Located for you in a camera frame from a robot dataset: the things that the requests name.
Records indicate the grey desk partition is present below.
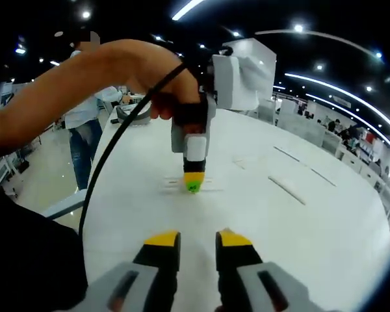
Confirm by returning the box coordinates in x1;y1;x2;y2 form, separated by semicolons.
276;112;326;147

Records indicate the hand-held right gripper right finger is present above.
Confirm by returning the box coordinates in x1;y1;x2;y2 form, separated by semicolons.
215;227;318;312

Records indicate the white metal cart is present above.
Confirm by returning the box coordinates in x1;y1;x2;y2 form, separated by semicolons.
0;152;30;196

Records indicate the white socket holder cover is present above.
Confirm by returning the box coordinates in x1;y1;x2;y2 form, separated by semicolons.
267;175;307;206

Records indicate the white metal frame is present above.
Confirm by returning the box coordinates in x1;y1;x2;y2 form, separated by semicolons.
40;189;89;228

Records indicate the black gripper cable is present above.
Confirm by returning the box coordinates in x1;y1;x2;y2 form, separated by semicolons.
78;63;187;240

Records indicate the long thin white strip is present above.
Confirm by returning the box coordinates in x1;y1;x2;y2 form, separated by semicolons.
310;168;338;188
272;146;302;163

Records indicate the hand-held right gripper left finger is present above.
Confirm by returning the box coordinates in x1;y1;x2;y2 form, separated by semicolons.
86;229;182;312

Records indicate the white cabinet row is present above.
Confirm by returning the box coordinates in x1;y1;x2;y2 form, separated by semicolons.
336;142;390;209

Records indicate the black hand strap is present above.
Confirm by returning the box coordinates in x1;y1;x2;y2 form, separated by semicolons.
172;101;209;127

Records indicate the person's dark clothing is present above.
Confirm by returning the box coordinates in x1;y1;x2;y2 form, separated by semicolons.
0;175;89;312

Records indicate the grey and black chair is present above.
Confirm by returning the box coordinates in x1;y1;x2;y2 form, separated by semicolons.
114;105;153;127

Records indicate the white square pillar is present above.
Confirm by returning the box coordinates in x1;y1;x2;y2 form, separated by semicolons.
221;38;278;110

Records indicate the person's left hand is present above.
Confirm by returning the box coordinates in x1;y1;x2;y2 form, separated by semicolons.
126;47;202;120

